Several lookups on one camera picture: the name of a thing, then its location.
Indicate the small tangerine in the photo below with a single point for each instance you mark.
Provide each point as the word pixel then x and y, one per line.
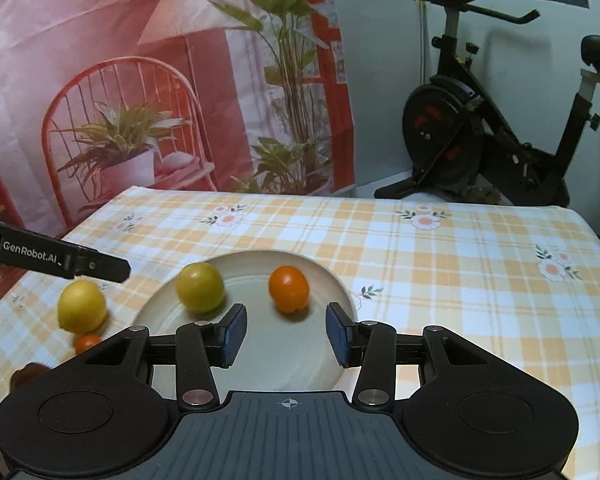
pixel 87 344

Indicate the small brown fruit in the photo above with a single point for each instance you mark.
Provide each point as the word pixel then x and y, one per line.
pixel 25 375

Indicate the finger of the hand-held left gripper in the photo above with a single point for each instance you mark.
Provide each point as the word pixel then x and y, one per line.
pixel 107 266

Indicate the black exercise bike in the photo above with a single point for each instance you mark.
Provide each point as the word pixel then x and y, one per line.
pixel 445 130

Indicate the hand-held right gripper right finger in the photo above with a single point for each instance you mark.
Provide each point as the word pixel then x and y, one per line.
pixel 339 340

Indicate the beige round plate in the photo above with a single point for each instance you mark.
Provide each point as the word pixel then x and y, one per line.
pixel 280 350

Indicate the yellow-green apple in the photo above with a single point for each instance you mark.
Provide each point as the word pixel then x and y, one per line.
pixel 199 287

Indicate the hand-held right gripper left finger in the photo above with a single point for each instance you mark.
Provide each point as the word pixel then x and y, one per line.
pixel 232 340

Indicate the yellow lemon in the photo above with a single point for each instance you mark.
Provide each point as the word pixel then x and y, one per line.
pixel 81 306

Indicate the orange plaid floral tablecloth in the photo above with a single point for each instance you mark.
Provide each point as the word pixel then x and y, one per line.
pixel 455 270

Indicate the orange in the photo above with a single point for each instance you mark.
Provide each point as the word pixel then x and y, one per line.
pixel 288 289

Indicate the printed pink backdrop cloth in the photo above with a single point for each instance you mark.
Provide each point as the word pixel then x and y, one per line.
pixel 130 35

